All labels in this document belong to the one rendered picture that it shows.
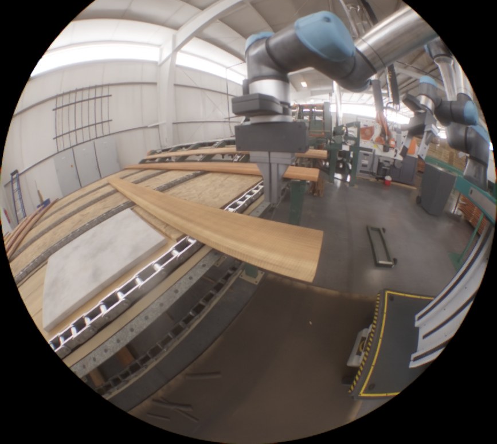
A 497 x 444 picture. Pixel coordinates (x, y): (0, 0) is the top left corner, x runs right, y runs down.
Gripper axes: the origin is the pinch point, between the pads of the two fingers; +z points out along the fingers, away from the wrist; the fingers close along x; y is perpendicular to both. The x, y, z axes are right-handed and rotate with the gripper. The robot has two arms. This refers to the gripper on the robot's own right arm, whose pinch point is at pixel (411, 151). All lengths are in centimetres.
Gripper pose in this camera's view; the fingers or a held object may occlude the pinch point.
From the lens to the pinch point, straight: 57.5
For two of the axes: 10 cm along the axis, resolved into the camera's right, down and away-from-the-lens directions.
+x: 5.0, -2.6, 8.2
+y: 7.9, 5.2, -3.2
